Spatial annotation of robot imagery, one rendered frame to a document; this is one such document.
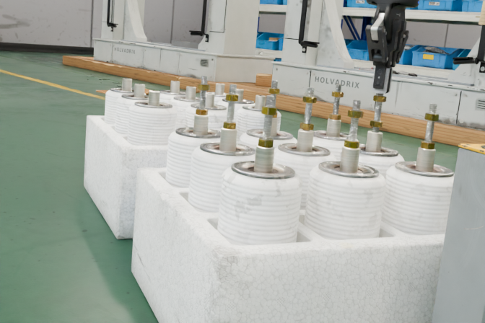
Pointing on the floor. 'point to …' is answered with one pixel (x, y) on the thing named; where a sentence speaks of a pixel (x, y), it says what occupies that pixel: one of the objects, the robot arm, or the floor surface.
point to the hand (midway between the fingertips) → (382, 79)
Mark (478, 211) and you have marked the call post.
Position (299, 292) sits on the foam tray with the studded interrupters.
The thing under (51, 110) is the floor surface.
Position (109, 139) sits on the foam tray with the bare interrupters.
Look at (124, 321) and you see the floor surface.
